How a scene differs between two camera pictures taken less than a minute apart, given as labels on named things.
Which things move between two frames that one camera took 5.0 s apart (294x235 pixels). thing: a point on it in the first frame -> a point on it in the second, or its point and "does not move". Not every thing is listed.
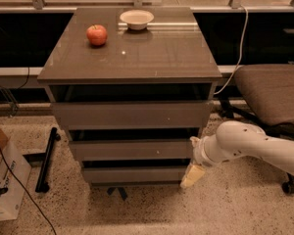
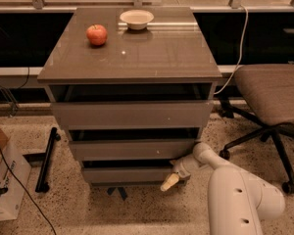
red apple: x=97 y=34 does not move
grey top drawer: x=132 y=106 does not move
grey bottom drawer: x=135 y=174 does not move
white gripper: x=199 y=153 -> x=183 y=169
